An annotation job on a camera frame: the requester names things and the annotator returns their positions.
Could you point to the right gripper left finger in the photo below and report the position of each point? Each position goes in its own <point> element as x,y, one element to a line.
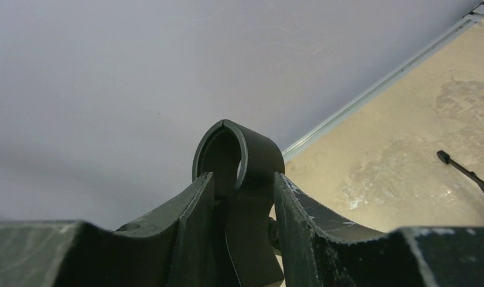
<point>169,246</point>

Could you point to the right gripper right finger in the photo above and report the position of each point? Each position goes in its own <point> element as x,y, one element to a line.
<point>322,248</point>

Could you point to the round base clip stand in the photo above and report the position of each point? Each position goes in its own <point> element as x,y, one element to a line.
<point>243,163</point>

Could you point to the tripod stand with shock mount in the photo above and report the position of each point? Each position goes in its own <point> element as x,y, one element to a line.
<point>446,159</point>

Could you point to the aluminium frame rail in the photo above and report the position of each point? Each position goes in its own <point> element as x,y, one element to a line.
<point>474,16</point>

